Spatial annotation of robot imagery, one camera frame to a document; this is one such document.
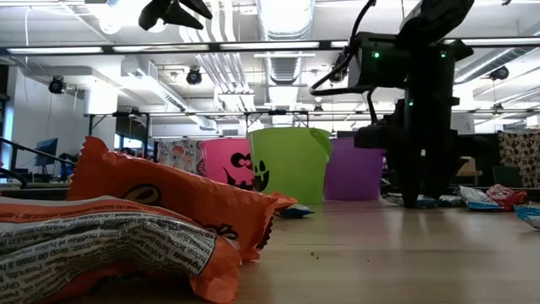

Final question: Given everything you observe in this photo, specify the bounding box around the orange candy wrapper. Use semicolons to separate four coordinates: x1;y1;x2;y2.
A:
67;135;279;262
269;192;299;211

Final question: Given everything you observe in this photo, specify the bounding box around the dark computer monitor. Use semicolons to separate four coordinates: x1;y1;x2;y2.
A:
35;137;59;167

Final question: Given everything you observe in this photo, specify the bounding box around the silver round ventilation duct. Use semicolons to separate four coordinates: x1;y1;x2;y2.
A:
256;0;316;85

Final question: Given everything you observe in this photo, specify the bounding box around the brown dotted panel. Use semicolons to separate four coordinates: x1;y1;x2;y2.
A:
498;129;540;189

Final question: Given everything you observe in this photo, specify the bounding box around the black ceiling camera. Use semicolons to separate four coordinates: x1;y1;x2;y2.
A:
186;66;203;86
488;65;510;82
47;74;68;95

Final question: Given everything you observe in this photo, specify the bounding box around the overhead light bar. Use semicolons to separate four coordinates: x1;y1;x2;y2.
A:
0;38;540;56

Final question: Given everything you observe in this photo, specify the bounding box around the cardboard box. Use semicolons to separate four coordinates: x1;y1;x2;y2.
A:
455;156;483;177

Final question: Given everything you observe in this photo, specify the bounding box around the black hanging camera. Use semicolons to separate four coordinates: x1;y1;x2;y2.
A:
330;52;350;84

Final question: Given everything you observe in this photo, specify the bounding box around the pink jack-o-lantern bucket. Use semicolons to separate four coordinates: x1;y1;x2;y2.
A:
198;137;257;192

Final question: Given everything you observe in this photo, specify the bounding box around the floral patterned cloth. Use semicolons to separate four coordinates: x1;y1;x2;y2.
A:
157;138;207;177

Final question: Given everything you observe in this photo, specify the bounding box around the black partition panel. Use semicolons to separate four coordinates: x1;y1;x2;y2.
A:
457;133;500;187

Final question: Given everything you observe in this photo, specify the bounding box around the purple jack-o-lantern bucket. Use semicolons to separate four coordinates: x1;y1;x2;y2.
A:
323;135;387;202

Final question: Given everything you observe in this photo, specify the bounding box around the dark green chair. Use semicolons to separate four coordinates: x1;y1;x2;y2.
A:
492;165;522;188

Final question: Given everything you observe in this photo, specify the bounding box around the green jack-o-lantern bucket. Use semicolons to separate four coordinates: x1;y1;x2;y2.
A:
246;126;334;207

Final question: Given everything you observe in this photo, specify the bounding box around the blue white candy wrapper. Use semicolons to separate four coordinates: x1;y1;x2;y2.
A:
513;202;540;231
415;194;440;209
438;194;464;208
458;185;504;212
276;204;316;220

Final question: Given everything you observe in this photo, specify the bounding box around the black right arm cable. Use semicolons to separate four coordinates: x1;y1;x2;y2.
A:
309;0;377;126

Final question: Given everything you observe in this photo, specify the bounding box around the orange wrapper with ingredients print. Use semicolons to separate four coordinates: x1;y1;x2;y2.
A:
0;196;242;304

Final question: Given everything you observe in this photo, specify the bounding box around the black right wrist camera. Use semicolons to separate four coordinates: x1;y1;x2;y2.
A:
354;100;406;149

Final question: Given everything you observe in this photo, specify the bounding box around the red candy wrapper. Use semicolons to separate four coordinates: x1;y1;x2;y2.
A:
484;183;528;211

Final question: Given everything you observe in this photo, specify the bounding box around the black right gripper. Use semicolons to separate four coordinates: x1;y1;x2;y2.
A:
400;95;461;209

